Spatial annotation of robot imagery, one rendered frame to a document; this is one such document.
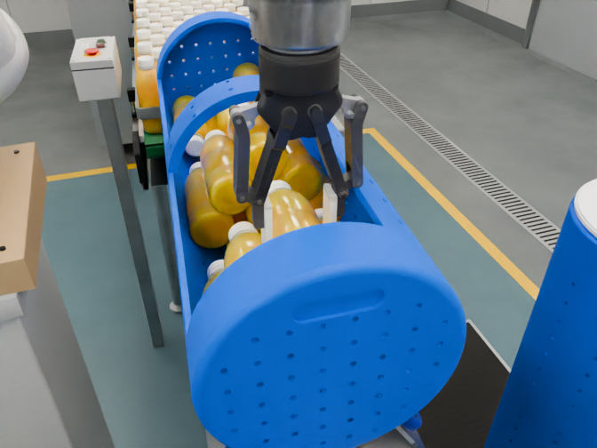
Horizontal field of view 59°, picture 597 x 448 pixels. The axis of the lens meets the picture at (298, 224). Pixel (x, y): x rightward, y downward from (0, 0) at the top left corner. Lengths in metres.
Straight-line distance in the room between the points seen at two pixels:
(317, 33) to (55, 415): 0.82
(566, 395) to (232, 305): 0.78
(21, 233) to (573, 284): 0.87
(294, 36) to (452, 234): 2.25
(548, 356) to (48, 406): 0.89
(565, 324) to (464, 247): 1.58
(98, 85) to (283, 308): 1.07
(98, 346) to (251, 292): 1.73
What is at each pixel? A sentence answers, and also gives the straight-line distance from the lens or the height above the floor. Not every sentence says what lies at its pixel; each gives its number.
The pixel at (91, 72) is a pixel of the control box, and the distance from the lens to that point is 1.43.
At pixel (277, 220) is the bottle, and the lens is 0.61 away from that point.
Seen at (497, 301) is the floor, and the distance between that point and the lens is 2.34.
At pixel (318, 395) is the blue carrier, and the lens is 0.56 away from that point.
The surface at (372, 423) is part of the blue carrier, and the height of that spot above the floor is 1.00.
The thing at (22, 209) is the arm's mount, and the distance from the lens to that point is 0.92.
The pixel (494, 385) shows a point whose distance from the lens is 1.84.
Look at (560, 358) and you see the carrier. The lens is 1.08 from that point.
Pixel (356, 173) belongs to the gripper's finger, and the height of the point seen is 1.24.
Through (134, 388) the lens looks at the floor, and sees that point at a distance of 1.99.
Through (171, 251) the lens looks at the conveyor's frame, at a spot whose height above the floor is 0.30.
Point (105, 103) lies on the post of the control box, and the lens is 1.55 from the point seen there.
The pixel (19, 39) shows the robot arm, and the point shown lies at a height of 1.26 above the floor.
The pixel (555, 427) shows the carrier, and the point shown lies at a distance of 1.19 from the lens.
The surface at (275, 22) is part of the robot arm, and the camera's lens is 0.46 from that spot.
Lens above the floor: 1.52
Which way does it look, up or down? 35 degrees down
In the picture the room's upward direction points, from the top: straight up
